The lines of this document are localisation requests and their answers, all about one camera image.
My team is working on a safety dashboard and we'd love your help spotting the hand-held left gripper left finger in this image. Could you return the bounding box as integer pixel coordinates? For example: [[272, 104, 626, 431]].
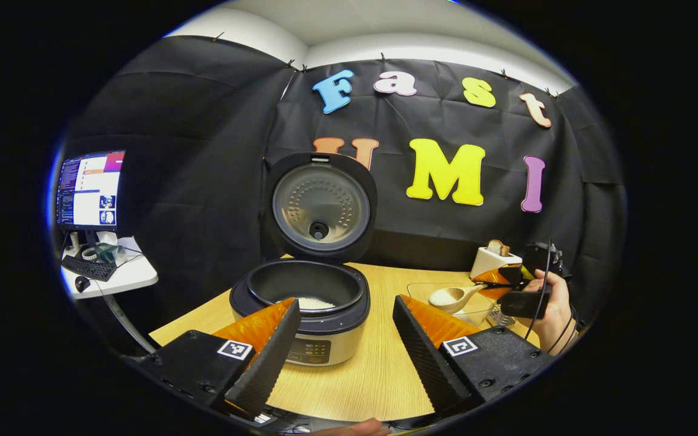
[[137, 297, 302, 418]]

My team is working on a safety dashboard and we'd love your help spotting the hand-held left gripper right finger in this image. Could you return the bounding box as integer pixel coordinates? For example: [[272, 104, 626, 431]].
[[393, 295, 554, 415]]

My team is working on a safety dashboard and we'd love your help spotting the metal wire chopstick holder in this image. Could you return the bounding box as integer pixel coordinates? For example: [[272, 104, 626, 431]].
[[487, 303, 516, 328]]

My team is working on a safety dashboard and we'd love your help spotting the wooden spoon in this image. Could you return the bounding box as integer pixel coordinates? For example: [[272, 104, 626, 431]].
[[428, 283, 490, 314]]

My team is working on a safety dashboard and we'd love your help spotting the clear plastic rice container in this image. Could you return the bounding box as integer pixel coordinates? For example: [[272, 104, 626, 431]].
[[407, 282, 498, 328]]

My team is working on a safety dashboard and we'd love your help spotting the black and silver rice cooker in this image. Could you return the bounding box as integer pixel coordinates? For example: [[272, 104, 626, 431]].
[[230, 151, 379, 367]]

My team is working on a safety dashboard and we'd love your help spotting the white toaster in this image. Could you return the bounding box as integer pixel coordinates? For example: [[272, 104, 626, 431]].
[[470, 245, 524, 279]]

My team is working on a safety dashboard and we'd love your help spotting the white side table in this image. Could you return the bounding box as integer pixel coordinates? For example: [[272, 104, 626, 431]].
[[61, 235, 159, 355]]

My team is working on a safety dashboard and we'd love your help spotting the dark green desk item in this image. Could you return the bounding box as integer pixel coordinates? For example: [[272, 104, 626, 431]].
[[96, 242, 127, 267]]

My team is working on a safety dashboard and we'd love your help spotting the black keyboard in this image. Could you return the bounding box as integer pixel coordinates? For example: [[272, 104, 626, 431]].
[[61, 254, 118, 282]]

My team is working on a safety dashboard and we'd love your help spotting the black backdrop cloth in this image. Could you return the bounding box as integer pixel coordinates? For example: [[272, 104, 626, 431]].
[[52, 35, 628, 340]]

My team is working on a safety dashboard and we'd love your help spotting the computer monitor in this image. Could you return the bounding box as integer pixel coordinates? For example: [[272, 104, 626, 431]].
[[55, 150, 127, 232]]

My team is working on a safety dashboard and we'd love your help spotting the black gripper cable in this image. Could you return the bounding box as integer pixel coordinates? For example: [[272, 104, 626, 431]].
[[546, 306, 580, 355], [525, 238, 554, 340]]

